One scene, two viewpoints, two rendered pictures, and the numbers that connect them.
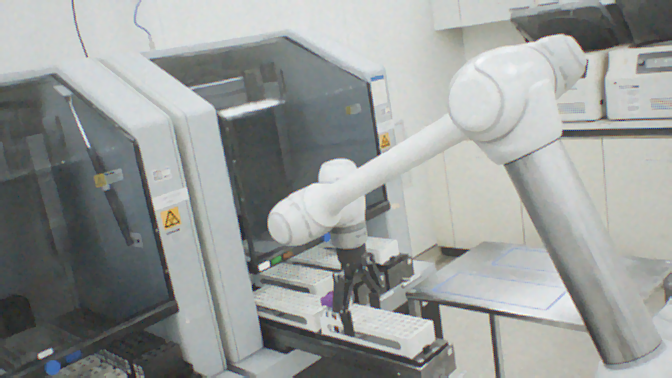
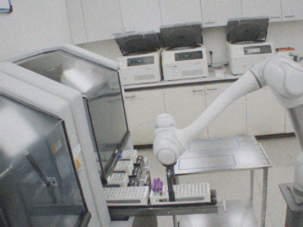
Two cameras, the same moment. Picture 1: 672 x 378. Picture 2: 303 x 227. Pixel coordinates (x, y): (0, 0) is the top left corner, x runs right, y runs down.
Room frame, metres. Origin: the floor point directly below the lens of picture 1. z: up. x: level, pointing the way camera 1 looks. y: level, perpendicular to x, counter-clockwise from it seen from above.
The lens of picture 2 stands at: (0.52, 0.74, 1.70)
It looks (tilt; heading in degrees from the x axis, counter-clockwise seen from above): 19 degrees down; 324
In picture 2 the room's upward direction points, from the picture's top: 8 degrees counter-clockwise
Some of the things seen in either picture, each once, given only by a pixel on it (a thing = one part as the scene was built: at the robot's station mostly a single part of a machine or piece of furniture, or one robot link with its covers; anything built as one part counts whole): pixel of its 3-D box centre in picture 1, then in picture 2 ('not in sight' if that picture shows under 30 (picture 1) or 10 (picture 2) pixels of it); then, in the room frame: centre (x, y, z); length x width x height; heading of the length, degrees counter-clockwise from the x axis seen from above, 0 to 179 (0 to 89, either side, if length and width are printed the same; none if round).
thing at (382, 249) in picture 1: (357, 249); (114, 158); (2.12, -0.06, 0.83); 0.30 x 0.10 x 0.06; 44
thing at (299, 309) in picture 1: (290, 308); (120, 197); (1.70, 0.17, 0.83); 0.30 x 0.10 x 0.06; 44
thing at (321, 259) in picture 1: (327, 264); (109, 169); (2.02, 0.05, 0.83); 0.30 x 0.10 x 0.06; 44
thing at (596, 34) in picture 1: (568, 59); (139, 55); (3.71, -1.50, 1.22); 0.62 x 0.56 x 0.64; 133
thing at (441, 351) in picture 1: (339, 338); (155, 204); (1.57, 0.04, 0.78); 0.73 x 0.14 x 0.09; 44
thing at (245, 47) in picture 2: not in sight; (248, 43); (2.69, -2.51, 1.25); 0.62 x 0.56 x 0.69; 134
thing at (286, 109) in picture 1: (258, 139); (67, 107); (2.06, 0.20, 1.28); 0.61 x 0.51 x 0.63; 134
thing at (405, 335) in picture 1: (375, 330); (180, 195); (1.47, -0.05, 0.83); 0.30 x 0.10 x 0.06; 45
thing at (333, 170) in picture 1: (338, 192); (165, 131); (1.49, -0.02, 1.20); 0.13 x 0.11 x 0.16; 140
